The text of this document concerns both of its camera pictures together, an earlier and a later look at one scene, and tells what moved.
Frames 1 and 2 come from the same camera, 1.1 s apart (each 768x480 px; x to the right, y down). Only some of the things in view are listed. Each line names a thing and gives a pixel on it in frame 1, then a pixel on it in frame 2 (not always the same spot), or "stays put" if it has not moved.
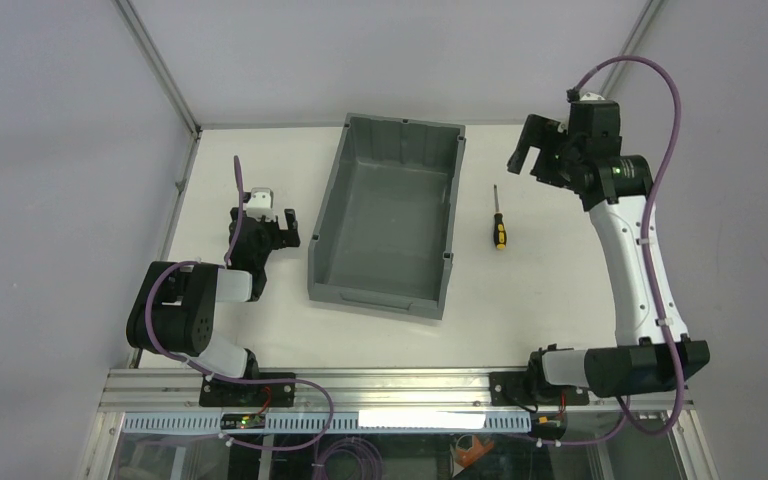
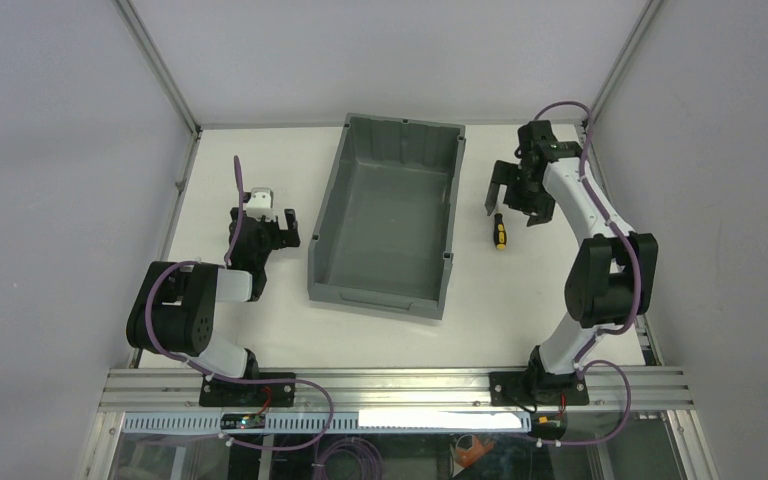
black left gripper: x=269 y=230 stays put
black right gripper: x=547 y=158 to x=522 y=187
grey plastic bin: x=385 y=232 stays put
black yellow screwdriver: x=499 y=228 stays put
